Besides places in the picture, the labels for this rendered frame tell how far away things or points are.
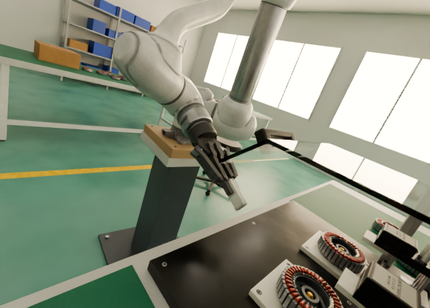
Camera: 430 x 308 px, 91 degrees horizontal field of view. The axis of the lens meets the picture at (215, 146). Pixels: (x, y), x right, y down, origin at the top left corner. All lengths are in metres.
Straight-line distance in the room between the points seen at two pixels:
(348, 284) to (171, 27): 0.61
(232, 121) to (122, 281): 0.73
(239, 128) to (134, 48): 0.63
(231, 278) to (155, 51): 0.48
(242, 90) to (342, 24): 5.04
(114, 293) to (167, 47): 0.48
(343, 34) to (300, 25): 1.06
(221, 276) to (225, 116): 0.67
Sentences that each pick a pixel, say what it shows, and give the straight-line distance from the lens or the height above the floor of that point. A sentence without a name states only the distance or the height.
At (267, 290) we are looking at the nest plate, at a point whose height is 0.78.
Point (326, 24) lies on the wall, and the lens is 6.01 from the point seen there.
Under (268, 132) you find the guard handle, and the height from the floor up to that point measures 1.06.
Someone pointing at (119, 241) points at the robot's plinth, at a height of 0.02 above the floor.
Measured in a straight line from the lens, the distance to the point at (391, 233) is 0.65.
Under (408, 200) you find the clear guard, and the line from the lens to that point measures 0.24.
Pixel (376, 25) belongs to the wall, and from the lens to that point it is 5.69.
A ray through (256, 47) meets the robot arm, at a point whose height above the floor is 1.27.
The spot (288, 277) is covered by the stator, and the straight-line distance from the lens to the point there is 0.48.
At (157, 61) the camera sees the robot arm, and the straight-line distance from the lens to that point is 0.50.
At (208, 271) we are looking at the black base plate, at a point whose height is 0.77.
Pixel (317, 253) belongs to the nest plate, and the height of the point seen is 0.78.
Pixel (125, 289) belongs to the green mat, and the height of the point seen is 0.75.
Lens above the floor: 1.10
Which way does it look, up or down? 16 degrees down
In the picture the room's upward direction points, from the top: 19 degrees clockwise
